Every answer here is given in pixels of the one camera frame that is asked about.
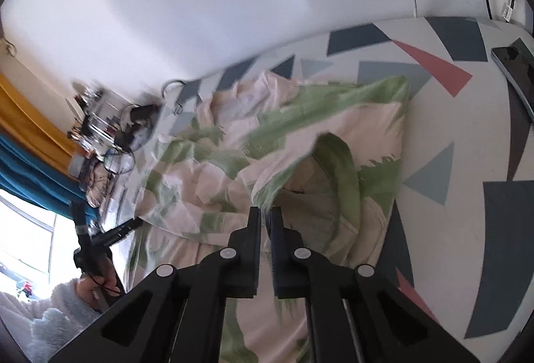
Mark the pink cloth pile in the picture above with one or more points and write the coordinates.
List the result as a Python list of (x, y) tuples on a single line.
[(99, 185)]

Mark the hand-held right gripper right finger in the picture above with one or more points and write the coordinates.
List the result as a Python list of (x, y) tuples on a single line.
[(277, 246)]

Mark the person's left hand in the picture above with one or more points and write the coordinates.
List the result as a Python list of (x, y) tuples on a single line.
[(109, 281)]

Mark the green leaf print garment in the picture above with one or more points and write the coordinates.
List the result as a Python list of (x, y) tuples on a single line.
[(292, 129)]

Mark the person's left forearm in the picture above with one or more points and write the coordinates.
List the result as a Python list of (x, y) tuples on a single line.
[(54, 321)]

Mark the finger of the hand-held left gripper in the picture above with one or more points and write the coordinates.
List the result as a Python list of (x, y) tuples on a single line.
[(119, 233)]

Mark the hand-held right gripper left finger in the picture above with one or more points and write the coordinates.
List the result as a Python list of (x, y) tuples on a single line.
[(252, 246)]

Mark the black smartphone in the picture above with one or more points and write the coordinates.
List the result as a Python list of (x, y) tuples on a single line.
[(517, 66)]

